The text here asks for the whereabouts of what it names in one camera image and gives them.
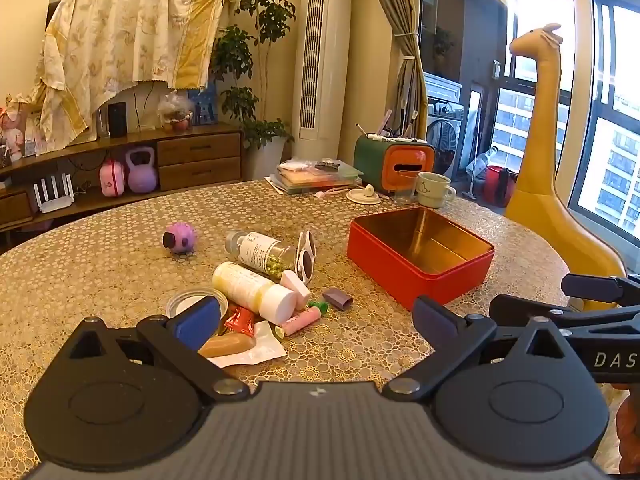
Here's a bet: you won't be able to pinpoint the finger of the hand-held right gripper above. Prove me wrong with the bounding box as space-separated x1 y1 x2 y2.
561 274 640 307
489 294 640 335

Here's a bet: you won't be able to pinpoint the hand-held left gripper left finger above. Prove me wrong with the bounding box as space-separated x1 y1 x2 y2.
69 295 250 404

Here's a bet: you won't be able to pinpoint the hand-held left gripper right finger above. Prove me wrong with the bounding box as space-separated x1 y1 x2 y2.
383 296 596 404

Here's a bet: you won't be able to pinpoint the red snack packet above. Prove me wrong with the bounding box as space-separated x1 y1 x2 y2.
223 306 257 335

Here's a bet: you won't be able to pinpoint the white and yellow bottle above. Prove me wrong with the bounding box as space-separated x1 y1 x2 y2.
212 261 298 325

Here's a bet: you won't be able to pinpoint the red tin box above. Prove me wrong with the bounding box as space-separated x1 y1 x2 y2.
346 206 496 307

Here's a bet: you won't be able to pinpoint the purple spiky pig toy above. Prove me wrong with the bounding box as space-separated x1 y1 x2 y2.
163 222 198 256

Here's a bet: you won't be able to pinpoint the pink sponge block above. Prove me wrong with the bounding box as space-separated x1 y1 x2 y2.
279 270 311 311

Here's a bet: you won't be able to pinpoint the person's right hand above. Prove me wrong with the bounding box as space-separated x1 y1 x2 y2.
615 385 640 476

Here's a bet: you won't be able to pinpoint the white paper packet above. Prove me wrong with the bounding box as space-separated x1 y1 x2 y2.
207 320 287 367

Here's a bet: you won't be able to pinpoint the pink lip balm tube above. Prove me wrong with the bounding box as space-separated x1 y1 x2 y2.
274 306 322 338

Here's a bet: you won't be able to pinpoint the white sunglasses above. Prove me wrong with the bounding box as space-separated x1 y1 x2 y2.
296 230 319 286

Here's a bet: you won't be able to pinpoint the white mug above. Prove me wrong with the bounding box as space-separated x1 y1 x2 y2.
416 171 457 209

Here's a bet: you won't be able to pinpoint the clear glass tumbler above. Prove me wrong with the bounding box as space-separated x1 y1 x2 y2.
395 171 418 206

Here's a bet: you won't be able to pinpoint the yellow giraffe toy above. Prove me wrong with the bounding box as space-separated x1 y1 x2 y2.
504 22 628 311

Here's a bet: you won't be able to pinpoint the red bucket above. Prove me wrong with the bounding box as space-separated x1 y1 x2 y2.
482 165 521 207

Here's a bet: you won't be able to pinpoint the white ceramic lid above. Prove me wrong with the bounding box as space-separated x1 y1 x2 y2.
346 184 382 206

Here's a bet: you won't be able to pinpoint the wide wooden cabinet drawer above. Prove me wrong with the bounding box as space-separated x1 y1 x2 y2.
158 156 242 191
156 132 242 166

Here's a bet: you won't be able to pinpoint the purple kettlebell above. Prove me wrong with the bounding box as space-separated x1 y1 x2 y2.
125 146 159 194

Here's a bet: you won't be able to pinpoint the pink small case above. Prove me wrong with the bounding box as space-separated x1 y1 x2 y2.
99 158 126 197

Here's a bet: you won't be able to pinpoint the clear plastic water bottle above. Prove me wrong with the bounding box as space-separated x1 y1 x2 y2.
466 146 499 178

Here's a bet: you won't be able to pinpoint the green orange tissue box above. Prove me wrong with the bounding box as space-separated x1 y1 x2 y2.
353 135 436 196

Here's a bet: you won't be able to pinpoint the white planter pot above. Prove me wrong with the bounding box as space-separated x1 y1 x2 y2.
243 135 287 181

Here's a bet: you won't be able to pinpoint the stack of books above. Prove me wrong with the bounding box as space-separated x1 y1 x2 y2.
265 158 364 196

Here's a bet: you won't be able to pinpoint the white router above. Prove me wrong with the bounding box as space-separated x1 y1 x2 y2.
32 174 76 213

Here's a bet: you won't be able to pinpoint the washing machine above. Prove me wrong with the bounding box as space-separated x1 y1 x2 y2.
424 72 463 176

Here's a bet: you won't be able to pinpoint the plastic bag of fruit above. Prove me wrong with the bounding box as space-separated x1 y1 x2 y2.
158 91 194 133

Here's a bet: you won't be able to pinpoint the wooden television cabinet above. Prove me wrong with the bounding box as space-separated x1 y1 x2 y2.
0 122 244 241

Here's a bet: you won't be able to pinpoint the small wooden cabinet drawer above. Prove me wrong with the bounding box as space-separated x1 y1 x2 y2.
0 191 33 228

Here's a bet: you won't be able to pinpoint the black speaker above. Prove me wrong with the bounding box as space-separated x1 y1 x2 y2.
108 102 128 138

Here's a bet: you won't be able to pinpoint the pink doll figure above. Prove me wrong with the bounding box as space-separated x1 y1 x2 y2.
0 107 26 158

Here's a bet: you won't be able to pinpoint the white tower air conditioner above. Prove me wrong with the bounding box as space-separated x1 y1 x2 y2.
291 0 360 161

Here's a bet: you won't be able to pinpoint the floral yellow cloth cover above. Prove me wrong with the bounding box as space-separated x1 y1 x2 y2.
30 0 233 142

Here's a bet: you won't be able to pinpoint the green potted plant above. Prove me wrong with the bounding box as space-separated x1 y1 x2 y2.
210 0 297 151

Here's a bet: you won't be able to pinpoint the beige curtain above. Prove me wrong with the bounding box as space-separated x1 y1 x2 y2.
361 0 430 138

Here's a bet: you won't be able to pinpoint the television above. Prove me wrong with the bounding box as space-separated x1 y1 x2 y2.
45 0 71 31

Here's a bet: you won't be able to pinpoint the white recorder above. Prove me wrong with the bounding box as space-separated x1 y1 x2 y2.
367 132 426 143

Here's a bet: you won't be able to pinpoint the blue photo frame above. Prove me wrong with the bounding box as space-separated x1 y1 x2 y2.
187 82 219 126

